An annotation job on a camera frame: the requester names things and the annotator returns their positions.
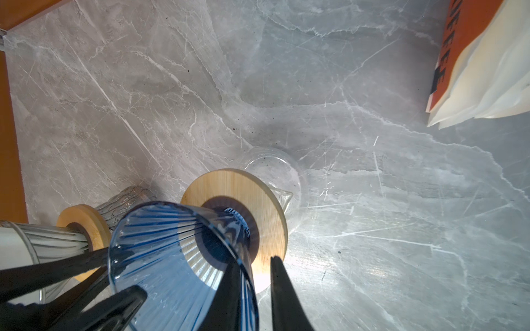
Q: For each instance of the white paper coffee filter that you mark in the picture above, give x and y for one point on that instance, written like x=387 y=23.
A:
x=14 y=254

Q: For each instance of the blue ribbed dripper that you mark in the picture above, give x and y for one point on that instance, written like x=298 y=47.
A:
x=178 y=254

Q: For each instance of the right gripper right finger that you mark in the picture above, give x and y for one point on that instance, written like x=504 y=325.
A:
x=287 y=311

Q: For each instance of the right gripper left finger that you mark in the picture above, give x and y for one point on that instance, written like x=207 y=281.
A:
x=224 y=312

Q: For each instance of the clear glass server wooden handle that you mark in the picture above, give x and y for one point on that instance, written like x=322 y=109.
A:
x=284 y=176

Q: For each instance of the grey glass dripper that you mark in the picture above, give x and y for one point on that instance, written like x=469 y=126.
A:
x=47 y=243

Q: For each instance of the grey glass carafe mug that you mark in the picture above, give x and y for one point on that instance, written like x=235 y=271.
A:
x=116 y=207

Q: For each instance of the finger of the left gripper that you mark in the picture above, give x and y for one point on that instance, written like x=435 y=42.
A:
x=70 y=311
x=17 y=282

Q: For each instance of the wooden ring holder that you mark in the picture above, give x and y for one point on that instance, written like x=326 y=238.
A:
x=89 y=222
x=256 y=203

